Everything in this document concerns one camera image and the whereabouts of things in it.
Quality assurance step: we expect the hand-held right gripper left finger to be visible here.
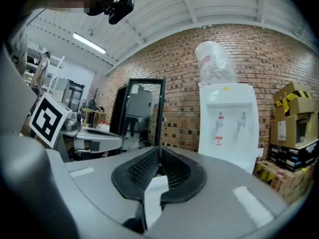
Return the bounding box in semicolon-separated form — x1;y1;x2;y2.
0;133;162;239

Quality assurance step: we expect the person's left forearm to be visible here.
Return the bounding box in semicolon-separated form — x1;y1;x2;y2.
20;116;34;137

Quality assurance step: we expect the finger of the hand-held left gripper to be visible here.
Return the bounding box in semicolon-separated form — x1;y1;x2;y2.
74;127;124;154

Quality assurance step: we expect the white ceiling tube light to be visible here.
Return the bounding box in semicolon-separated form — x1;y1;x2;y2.
72;32;107;55

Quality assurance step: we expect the black head-mounted camera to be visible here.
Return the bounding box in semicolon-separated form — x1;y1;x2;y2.
86;0;136;25

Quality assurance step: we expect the clear bag of plastic bottles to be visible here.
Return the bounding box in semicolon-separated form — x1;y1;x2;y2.
96;120;111;133

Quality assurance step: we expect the black printed box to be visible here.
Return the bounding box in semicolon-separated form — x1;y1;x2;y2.
270;139;319;173

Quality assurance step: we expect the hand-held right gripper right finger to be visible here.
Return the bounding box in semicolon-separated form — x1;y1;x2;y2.
146;145;295;239

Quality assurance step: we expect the cardboard box with striped tape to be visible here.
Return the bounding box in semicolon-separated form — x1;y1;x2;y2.
273;81;316;120

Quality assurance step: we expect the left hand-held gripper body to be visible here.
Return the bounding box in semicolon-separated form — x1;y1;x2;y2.
29;92;78;162

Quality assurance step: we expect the black glass door fridge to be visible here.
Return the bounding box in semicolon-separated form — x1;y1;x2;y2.
109;78;166;151

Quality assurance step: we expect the person's olive shirt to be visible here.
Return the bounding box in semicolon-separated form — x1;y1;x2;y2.
3;26;28;77

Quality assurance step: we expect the brown box with white label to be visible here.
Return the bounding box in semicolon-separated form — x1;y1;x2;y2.
270;112;319;149

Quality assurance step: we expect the white metal shelf rack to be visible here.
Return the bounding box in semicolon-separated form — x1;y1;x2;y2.
26;46;66;95

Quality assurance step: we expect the wooden coat rack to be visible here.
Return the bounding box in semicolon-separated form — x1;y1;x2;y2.
90;88;103;103

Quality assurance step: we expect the white water dispenser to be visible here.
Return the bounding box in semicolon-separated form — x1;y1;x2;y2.
198;83;260;174

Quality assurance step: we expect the clear water bottle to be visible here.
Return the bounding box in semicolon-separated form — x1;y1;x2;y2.
194;40;238;87

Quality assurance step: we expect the printed brown cardboard box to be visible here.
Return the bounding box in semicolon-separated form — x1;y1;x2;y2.
253;159;315;206

